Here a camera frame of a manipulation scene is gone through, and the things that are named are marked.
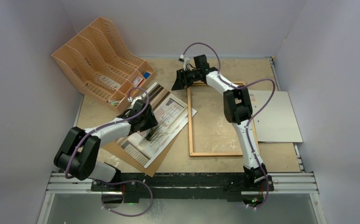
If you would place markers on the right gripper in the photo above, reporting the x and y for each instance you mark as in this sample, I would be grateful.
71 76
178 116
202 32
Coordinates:
183 78

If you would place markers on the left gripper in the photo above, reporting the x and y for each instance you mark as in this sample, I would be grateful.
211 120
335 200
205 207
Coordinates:
151 122

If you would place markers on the brown wooden picture frame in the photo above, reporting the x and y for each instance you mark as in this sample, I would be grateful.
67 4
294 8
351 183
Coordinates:
210 134

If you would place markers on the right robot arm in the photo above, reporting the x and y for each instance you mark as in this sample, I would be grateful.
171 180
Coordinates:
237 111

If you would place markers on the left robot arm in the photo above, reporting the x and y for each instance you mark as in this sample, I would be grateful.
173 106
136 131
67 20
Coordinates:
78 153

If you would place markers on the blue small box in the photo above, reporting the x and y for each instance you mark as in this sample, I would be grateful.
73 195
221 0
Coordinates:
146 75

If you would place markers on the green white small item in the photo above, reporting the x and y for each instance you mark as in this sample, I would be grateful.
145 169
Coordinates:
114 102

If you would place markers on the red white small box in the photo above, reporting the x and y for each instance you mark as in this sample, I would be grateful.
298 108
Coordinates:
138 80

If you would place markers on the brown backing board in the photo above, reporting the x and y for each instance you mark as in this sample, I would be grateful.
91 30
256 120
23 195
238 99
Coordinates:
113 154

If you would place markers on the orange plastic file organizer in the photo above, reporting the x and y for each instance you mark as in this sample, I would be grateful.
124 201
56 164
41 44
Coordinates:
100 66

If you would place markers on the white panel sheet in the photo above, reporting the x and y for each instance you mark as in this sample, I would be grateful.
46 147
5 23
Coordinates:
277 121

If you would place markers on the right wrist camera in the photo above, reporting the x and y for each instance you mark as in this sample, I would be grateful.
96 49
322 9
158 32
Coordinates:
185 61

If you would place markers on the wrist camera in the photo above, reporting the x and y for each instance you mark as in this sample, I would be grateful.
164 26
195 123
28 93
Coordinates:
132 100
185 61

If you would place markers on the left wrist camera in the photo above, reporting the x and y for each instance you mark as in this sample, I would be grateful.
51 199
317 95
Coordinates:
132 100

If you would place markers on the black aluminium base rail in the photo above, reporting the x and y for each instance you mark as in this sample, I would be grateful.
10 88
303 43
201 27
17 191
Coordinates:
226 186

